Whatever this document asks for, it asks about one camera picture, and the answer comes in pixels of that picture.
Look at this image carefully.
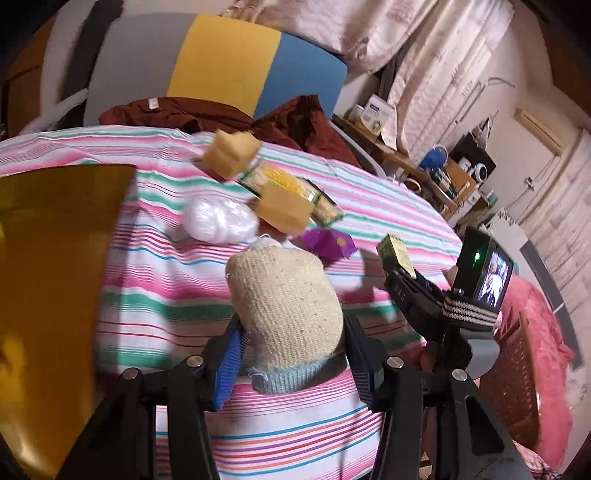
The cluttered wooden side table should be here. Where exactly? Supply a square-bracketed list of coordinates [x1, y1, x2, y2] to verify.
[331, 115, 494, 232]

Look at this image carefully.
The white medicine box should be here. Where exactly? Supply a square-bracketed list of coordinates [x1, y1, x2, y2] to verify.
[360, 94, 396, 137]

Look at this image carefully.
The purple packet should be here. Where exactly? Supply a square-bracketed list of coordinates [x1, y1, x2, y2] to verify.
[301, 228, 358, 261]

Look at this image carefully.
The pink fluffy cloth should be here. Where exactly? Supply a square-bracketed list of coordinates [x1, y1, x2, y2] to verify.
[497, 274, 573, 470]

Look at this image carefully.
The white plastic bag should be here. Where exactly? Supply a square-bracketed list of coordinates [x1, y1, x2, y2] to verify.
[182, 196, 259, 245]

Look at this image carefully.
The yellow green snack packet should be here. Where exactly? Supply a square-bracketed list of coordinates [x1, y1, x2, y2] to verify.
[238, 160, 320, 204]

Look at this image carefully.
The beige knitted sock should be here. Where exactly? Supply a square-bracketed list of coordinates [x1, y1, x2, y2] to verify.
[225, 238, 346, 395]

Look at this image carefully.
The grey yellow blue headboard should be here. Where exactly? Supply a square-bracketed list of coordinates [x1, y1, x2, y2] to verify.
[83, 13, 348, 126]

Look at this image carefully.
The gold metal tray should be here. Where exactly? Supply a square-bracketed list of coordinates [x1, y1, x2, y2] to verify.
[1, 165, 135, 479]

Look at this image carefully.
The striped pink green bedsheet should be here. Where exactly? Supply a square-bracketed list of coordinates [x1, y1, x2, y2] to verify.
[1, 126, 462, 479]

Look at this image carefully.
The blue round container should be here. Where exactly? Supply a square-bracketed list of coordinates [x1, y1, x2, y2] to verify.
[419, 145, 449, 170]

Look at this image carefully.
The brown wicker chair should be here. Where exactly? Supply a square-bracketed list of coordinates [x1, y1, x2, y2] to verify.
[480, 311, 541, 450]

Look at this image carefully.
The orange sponge block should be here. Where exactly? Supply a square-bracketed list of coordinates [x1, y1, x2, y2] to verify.
[202, 130, 263, 180]
[256, 183, 314, 235]

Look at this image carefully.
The green carton box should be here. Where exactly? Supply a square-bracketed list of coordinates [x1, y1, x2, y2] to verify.
[377, 234, 417, 279]

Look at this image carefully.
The beige floral curtain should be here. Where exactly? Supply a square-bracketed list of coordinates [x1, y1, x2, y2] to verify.
[223, 0, 514, 163]

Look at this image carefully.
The maroon cloth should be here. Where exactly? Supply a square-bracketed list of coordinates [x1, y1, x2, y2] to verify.
[99, 95, 361, 167]

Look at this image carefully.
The black rolled mat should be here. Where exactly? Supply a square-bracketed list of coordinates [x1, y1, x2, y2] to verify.
[60, 0, 124, 100]

